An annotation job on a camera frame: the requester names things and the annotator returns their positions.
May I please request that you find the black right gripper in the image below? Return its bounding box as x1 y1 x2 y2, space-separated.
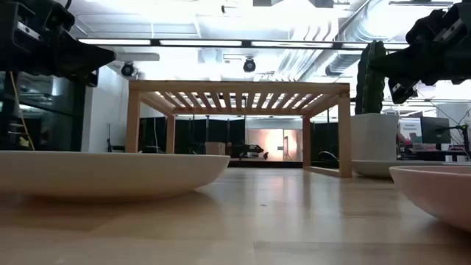
369 0 471 105

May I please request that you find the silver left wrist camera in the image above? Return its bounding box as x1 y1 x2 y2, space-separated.
13 20 42 42

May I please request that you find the pink ceramic plate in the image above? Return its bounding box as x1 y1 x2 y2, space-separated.
389 164 471 233

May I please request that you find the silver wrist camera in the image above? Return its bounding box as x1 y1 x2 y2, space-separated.
13 20 42 42
433 16 466 44

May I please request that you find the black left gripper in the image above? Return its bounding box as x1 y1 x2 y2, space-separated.
0 0 117 88

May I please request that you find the light wooden slatted shelf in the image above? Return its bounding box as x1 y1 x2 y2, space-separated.
125 79 353 179

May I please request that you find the yellow hanging cable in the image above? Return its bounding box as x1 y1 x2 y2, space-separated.
8 71 36 152

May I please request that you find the tall green cactus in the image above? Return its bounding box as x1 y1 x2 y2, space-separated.
355 40 388 115

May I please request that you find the brown cardboard box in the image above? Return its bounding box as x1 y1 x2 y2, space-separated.
205 141 227 156

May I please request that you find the white square planter pot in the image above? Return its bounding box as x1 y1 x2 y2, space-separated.
350 113 400 163

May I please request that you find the white printed sign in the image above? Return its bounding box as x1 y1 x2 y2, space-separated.
399 117 422 143

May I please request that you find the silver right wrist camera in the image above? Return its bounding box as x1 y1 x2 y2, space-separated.
433 16 466 44

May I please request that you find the white ceramic plate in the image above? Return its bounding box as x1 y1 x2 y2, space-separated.
351 159 448 180
0 149 231 198

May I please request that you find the black computer monitor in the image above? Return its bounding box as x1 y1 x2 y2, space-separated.
420 116 452 145

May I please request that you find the long ceiling light bar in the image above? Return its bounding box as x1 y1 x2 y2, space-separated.
78 38 410 51

